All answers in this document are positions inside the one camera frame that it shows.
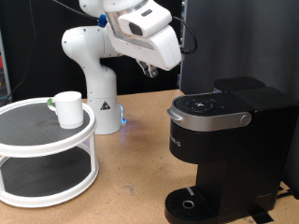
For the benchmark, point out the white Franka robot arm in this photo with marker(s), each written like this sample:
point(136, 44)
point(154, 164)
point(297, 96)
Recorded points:
point(99, 77)

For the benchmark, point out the white two-tier turntable shelf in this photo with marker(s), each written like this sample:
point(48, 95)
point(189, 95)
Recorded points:
point(37, 124)

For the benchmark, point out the white mug with green tape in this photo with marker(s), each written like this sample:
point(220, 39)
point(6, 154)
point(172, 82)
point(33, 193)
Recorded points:
point(70, 109)

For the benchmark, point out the grey metal frame post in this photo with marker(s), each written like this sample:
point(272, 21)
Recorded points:
point(181, 62)

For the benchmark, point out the black Keurig coffee machine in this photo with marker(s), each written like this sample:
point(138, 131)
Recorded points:
point(249, 149)

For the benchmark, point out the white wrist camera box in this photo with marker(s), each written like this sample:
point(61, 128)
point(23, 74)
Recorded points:
point(149, 20)

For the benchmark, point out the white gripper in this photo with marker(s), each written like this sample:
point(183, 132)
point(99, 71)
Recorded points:
point(159, 49)

